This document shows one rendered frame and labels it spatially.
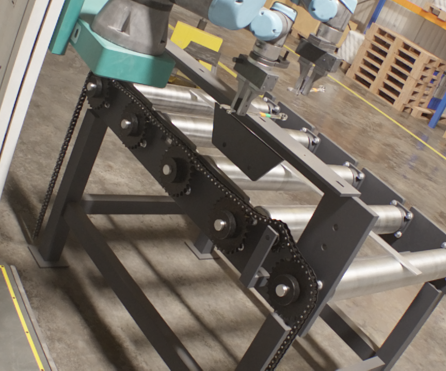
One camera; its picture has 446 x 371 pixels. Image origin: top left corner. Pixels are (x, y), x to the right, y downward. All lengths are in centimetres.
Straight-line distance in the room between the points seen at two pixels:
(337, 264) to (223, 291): 160
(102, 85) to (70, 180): 44
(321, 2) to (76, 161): 134
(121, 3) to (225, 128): 89
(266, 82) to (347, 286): 62
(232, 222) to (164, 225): 172
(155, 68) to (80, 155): 143
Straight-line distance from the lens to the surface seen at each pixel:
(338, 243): 167
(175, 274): 317
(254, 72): 174
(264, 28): 159
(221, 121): 200
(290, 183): 239
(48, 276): 281
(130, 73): 119
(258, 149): 188
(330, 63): 187
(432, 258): 232
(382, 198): 270
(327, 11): 169
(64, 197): 270
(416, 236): 262
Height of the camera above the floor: 167
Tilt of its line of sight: 22 degrees down
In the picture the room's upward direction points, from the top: 25 degrees clockwise
